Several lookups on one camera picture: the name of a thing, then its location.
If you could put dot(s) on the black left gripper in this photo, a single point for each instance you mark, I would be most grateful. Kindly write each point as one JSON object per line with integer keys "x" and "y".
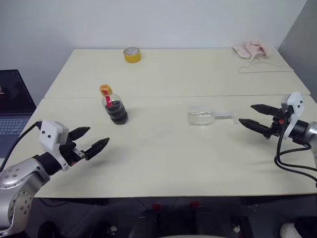
{"x": 70, "y": 153}

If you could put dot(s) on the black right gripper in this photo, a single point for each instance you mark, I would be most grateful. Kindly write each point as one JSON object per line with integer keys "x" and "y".
{"x": 276, "y": 126}

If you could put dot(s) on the dark soda bottle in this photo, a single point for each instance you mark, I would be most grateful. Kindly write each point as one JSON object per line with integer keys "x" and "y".
{"x": 117, "y": 114}

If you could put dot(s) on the yellow bottle cap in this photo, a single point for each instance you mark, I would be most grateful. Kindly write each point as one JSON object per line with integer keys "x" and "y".
{"x": 105, "y": 88}

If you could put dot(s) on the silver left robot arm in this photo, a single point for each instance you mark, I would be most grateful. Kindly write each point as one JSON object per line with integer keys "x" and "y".
{"x": 17, "y": 173}

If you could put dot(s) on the clear wine glass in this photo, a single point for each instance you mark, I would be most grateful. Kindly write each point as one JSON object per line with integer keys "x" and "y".
{"x": 199, "y": 116}

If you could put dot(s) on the pink crumpled cloth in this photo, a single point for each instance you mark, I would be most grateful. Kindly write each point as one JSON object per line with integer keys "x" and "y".
{"x": 252, "y": 48}

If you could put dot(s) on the grey open laptop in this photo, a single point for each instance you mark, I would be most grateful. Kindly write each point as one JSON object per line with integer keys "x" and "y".
{"x": 12, "y": 99}

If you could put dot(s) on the yellow tape roll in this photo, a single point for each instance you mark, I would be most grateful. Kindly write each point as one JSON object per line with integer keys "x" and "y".
{"x": 132, "y": 57}

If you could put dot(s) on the white fuzzy object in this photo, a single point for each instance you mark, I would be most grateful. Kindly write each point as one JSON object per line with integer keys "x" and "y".
{"x": 289, "y": 230}

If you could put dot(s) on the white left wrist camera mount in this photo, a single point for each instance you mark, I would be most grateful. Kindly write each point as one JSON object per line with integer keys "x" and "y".
{"x": 49, "y": 131}

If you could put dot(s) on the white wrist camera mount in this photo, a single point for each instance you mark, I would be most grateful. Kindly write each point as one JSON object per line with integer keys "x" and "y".
{"x": 296, "y": 99}
{"x": 49, "y": 131}

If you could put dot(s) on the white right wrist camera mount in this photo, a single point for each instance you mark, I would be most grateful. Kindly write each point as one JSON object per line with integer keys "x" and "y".
{"x": 296, "y": 99}

